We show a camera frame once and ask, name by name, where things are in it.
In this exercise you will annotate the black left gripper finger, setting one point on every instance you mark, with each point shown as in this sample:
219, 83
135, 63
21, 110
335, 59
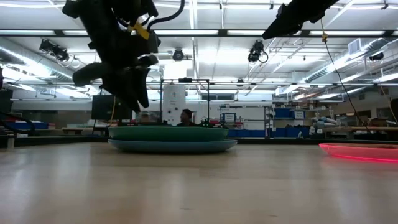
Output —
127, 87
90, 73

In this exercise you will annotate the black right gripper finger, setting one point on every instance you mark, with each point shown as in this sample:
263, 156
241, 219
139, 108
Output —
286, 26

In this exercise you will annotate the green plastic plate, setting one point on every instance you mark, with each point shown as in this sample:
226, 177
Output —
168, 133

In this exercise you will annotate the blue plastic plate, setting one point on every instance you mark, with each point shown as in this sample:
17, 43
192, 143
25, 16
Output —
171, 147

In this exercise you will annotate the pink translucent plastic plate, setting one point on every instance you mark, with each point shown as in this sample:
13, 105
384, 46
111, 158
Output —
360, 152

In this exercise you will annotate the black monitor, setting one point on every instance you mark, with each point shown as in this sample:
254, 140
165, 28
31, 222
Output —
101, 109

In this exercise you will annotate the brown box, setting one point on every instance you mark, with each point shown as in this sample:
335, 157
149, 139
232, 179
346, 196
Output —
145, 117

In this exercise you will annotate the white cabinet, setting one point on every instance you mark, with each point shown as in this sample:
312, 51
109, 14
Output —
174, 102

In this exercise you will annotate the black overhead beam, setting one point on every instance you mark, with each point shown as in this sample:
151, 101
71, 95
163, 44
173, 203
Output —
222, 32

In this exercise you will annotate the person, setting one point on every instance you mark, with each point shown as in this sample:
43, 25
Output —
186, 116

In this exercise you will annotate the blue storage bin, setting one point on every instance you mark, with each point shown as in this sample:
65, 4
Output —
34, 125

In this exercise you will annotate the black ceiling speaker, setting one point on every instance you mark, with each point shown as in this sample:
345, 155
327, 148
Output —
377, 56

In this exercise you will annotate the black device green lights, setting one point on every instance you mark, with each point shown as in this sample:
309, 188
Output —
206, 123

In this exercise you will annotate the small white sign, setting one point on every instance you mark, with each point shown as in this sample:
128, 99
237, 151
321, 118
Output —
299, 114

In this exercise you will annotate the white framed sign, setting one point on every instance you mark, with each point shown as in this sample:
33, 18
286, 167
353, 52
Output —
229, 117

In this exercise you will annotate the blue bin row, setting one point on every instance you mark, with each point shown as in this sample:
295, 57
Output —
248, 133

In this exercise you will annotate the wooden background table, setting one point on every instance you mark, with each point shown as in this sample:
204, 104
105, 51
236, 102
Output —
373, 128

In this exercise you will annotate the black ceiling camera cluster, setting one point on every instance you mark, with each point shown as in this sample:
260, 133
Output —
56, 51

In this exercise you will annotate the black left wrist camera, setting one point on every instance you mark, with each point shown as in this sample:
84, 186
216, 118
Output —
152, 43

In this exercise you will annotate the round black ceiling camera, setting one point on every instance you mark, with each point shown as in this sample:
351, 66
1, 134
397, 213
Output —
178, 55

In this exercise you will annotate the small black ceiling camera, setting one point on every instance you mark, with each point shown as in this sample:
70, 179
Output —
239, 82

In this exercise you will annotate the silver ventilation duct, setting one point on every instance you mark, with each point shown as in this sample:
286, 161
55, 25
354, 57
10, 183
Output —
18, 59

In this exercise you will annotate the thin overhead rail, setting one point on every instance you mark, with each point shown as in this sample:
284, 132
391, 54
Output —
233, 84

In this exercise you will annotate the blue wall cabinet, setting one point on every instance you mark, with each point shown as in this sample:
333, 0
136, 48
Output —
283, 112

